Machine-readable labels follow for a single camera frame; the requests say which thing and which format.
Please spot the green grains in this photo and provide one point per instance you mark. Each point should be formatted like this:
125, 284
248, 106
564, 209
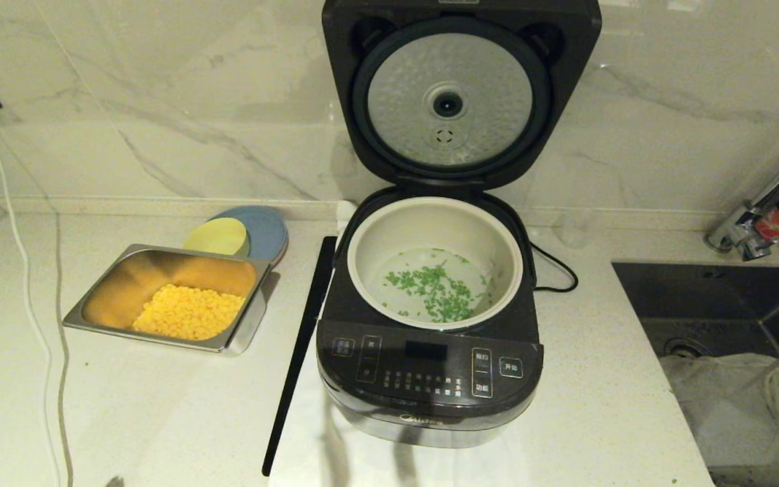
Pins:
433, 287

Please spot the black rice cooker lid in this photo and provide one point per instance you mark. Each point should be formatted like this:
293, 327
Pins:
356, 81

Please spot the white inner pot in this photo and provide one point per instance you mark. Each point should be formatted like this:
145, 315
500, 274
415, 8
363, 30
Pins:
430, 226

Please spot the black rice cooker body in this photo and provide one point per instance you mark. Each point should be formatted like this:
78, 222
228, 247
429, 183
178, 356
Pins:
430, 379

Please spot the blue plate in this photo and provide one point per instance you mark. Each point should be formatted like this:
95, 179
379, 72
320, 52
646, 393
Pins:
268, 233

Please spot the long black flat strip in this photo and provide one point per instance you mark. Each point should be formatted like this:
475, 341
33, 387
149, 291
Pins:
298, 358

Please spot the yellow-green small dish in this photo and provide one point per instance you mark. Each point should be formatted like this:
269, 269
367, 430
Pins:
217, 237

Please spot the yellow corn kernels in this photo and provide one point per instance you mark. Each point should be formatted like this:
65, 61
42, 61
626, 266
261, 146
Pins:
190, 312

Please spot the stainless steel tray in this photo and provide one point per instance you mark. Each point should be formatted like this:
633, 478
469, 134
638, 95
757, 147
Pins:
126, 284

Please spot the round metal sink drain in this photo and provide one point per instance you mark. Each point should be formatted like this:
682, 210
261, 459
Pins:
681, 348

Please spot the chrome faucet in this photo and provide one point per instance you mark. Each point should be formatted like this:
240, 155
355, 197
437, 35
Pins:
741, 233

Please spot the white cloth with green specks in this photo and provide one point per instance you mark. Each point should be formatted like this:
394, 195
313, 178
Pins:
727, 412

